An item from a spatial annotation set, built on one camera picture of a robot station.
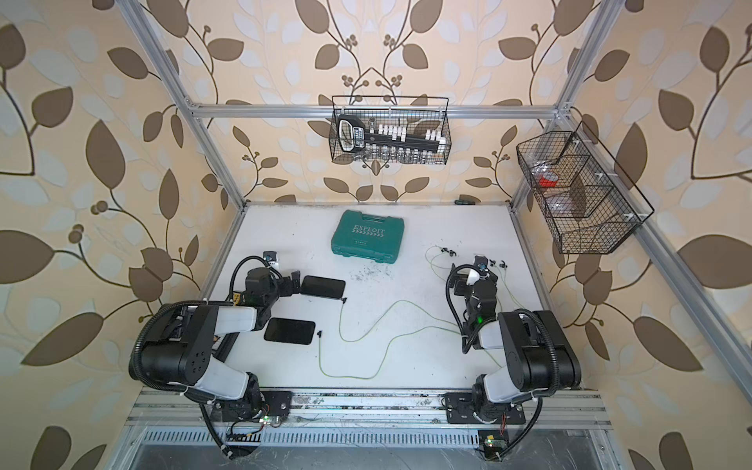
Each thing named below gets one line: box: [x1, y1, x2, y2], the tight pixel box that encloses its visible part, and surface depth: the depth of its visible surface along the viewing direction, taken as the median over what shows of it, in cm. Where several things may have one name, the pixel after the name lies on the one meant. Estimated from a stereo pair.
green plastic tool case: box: [330, 209, 406, 265], surface depth 107 cm
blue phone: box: [300, 275, 346, 299], surface depth 98 cm
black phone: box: [263, 317, 317, 345], surface depth 91 cm
